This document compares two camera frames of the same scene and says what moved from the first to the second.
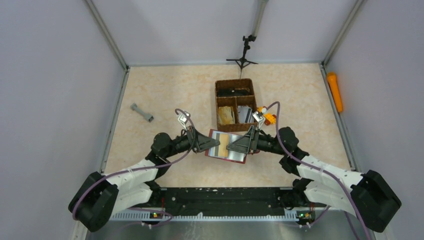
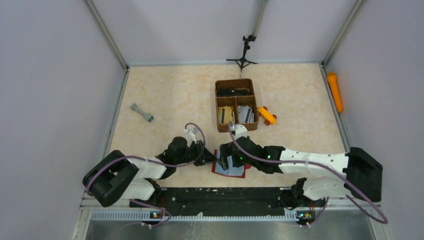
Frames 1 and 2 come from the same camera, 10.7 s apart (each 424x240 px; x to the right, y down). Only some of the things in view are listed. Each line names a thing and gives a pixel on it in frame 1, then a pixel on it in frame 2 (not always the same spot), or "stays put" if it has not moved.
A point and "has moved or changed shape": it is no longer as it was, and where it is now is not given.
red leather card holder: [220, 151] has moved or changed shape
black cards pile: [232, 92] stays put
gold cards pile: [226, 115] stays put
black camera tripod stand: [243, 61] stays put
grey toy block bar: [149, 117] stays put
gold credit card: [224, 141] → [228, 118]
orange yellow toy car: [269, 118] stays put
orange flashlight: [335, 90] stays put
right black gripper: [253, 140] → [227, 154]
